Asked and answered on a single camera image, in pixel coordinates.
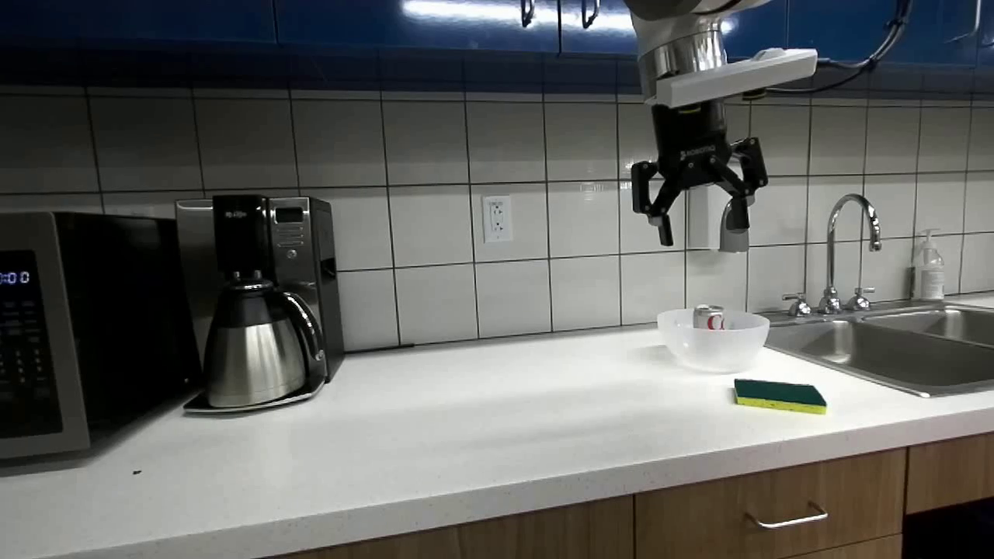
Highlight silver red coke can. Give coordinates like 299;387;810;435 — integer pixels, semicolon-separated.
693;304;727;329

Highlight black steel coffee maker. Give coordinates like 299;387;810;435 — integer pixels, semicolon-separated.
174;196;344;415

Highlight translucent white plastic bowl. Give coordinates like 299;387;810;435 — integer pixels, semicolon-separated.
657;308;770;372

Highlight clear soap bottle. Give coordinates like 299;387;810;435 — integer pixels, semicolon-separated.
913;232;946;302

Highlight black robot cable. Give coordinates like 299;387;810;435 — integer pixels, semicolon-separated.
763;0;921;99

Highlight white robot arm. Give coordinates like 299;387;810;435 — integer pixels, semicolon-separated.
626;0;768;252

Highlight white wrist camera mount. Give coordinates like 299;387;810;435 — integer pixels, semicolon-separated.
645;47;816;108

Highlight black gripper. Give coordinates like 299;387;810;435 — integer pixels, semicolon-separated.
630;101;768;245

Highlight green yellow sponge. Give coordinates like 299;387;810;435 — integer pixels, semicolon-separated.
734;379;827;415

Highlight stainless steel double sink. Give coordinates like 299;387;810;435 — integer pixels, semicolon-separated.
768;308;994;396

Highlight wooden drawer with handle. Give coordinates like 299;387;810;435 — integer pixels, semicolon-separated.
634;450;905;559

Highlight blue upper cabinets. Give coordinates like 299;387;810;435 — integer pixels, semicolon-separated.
0;0;994;99

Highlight white wall soap dispenser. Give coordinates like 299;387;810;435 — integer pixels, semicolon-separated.
683;187;749;252

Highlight stainless steel coffee carafe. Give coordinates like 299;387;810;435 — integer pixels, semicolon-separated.
206;279;326;409

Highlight black silver microwave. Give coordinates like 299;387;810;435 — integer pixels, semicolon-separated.
0;212;201;463

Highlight white wall power outlet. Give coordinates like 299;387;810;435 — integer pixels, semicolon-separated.
482;196;515;242

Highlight chrome sink faucet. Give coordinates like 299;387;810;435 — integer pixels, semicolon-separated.
783;188;885;321

